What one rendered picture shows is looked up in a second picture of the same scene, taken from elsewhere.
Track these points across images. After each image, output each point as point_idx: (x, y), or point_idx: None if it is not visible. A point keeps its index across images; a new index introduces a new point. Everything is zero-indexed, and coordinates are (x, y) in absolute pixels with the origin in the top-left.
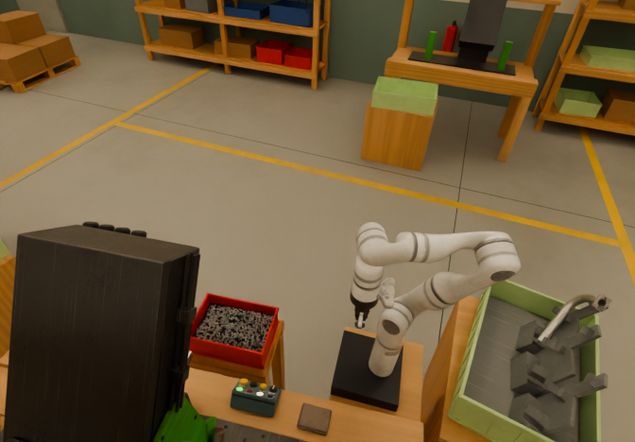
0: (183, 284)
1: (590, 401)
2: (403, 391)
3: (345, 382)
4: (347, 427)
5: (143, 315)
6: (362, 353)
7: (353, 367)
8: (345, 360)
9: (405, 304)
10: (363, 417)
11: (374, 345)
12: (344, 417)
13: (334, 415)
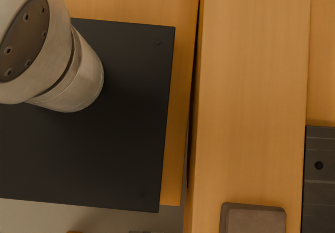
0: None
1: None
2: (118, 14)
3: (141, 174)
4: (251, 157)
5: None
6: (42, 132)
7: (91, 154)
8: (73, 180)
9: None
10: (222, 118)
11: (45, 102)
12: (230, 166)
13: (228, 191)
